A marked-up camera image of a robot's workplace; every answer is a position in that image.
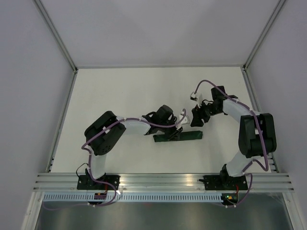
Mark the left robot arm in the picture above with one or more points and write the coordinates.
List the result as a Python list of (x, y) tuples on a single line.
[(105, 132)]

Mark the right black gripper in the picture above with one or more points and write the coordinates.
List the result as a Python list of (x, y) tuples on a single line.
[(197, 115)]

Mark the aluminium frame post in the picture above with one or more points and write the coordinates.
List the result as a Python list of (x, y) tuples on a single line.
[(269, 24), (55, 34)]

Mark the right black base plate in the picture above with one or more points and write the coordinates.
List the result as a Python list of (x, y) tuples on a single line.
[(217, 183)]

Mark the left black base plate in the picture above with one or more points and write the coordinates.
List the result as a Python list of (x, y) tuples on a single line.
[(86, 183)]

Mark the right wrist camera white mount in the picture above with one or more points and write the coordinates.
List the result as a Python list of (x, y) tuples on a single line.
[(197, 98)]

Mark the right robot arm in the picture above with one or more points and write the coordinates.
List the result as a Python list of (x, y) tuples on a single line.
[(256, 138)]

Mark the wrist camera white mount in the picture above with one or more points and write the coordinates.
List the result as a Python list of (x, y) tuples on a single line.
[(197, 98), (182, 119)]

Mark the aluminium front rail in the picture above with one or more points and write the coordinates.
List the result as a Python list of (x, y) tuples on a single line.
[(163, 183)]

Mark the right aluminium frame post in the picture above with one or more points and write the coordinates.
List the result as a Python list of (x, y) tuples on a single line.
[(269, 24)]

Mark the left aluminium frame post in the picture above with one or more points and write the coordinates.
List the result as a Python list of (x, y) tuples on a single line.
[(55, 34)]

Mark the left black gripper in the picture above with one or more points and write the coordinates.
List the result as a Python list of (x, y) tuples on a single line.
[(176, 135)]

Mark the white slotted cable duct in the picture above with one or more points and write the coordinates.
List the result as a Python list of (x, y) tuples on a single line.
[(136, 197)]

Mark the dark green cloth napkin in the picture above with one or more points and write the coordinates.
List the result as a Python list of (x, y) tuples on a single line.
[(190, 135)]

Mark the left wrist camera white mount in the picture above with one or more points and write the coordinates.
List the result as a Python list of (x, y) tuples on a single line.
[(182, 119)]

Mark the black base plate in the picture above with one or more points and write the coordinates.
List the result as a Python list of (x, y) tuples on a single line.
[(86, 183), (217, 183)]

